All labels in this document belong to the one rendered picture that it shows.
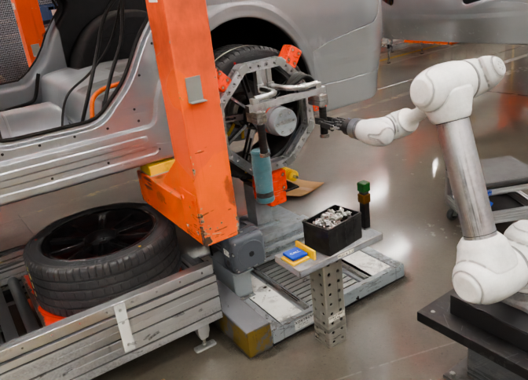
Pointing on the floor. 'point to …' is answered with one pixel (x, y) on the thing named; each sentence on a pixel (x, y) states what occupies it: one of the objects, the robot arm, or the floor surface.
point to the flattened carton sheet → (303, 188)
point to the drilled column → (328, 305)
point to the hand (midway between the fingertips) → (323, 120)
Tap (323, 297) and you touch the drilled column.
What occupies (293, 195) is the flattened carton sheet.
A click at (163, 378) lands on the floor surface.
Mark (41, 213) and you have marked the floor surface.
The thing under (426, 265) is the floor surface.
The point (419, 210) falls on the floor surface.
